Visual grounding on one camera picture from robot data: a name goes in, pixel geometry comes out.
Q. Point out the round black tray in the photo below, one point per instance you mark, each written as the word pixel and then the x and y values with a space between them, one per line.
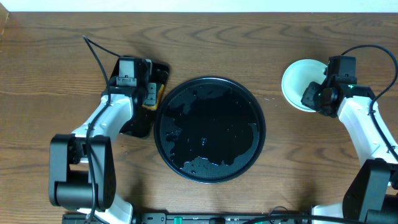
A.
pixel 210 130

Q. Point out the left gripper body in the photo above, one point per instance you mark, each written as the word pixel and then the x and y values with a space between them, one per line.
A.
pixel 150 94

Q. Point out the mint plate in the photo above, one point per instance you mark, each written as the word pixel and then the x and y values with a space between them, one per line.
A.
pixel 297 78

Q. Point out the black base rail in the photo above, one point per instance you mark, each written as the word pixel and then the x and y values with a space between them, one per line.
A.
pixel 162 218

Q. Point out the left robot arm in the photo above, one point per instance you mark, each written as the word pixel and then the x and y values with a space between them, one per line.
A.
pixel 82 177

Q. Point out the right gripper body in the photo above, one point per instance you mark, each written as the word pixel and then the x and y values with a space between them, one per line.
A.
pixel 314 98

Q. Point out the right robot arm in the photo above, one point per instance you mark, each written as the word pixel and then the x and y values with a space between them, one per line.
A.
pixel 354 105

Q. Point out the rectangular black tray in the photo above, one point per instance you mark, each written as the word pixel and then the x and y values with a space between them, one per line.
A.
pixel 140 123

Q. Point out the orange sponge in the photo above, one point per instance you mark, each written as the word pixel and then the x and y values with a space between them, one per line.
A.
pixel 154 96

